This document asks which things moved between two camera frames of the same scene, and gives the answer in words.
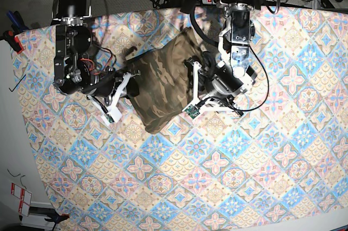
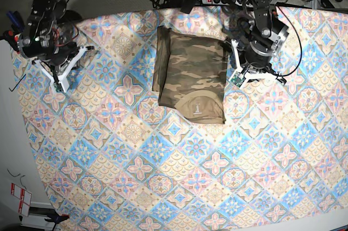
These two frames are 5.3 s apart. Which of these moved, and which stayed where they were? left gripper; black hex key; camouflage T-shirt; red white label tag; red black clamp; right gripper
Moved: camouflage T-shirt; right gripper; left gripper
Stayed: black hex key; red black clamp; red white label tag
